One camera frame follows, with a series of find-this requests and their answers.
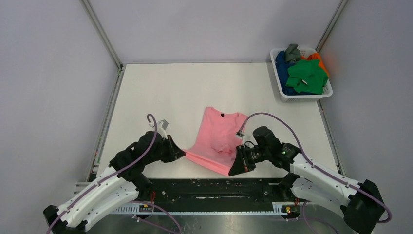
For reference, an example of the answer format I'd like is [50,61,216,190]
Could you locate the pink t shirt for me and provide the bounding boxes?
[185,107,247,176]

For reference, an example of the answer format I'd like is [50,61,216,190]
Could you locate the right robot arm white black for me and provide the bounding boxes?
[228,126,385,234]

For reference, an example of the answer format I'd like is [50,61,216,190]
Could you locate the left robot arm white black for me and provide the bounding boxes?
[43,131,186,234]

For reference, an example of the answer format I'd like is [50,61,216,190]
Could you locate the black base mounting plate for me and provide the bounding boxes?
[137,178,297,205]

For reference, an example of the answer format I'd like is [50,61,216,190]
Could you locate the green t shirt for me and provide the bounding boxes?
[286,60,328,95]

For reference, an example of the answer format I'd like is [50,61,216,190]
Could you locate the white plastic laundry basket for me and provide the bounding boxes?
[270,47,333,103]

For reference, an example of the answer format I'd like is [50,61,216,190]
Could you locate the blue t shirt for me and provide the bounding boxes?
[275,51,313,96]

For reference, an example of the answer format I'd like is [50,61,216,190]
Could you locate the grey t shirt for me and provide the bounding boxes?
[284,43,301,63]

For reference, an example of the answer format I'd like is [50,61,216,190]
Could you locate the orange t shirt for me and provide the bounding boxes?
[301,52,330,77]

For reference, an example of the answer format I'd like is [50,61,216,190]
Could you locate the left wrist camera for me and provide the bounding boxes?
[156,119,169,138]

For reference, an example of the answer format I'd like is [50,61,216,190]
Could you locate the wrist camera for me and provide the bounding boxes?
[156,119,169,138]
[235,130,245,139]

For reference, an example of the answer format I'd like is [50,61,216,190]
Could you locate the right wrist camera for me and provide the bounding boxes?
[235,130,245,139]

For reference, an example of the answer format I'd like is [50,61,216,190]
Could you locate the white slotted cable duct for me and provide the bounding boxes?
[109,202,300,215]

